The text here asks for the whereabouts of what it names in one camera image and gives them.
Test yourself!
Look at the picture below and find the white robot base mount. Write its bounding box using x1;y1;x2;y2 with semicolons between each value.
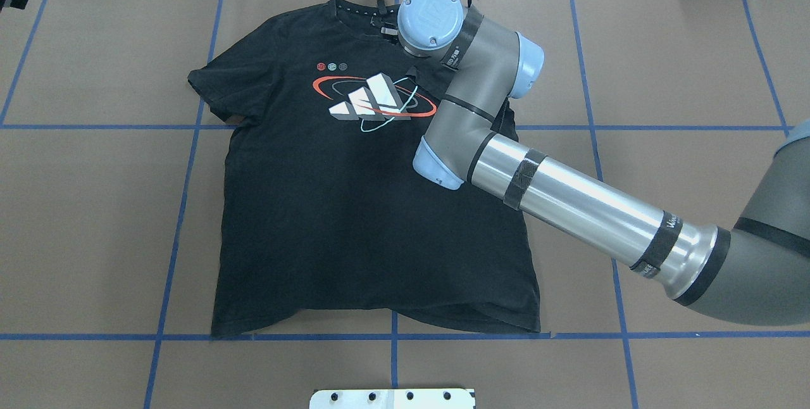
309;388;477;408

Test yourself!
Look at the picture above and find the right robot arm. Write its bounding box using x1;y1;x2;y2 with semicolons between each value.
397;0;809;326

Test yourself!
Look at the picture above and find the black graphic t-shirt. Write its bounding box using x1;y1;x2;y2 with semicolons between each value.
187;0;541;337

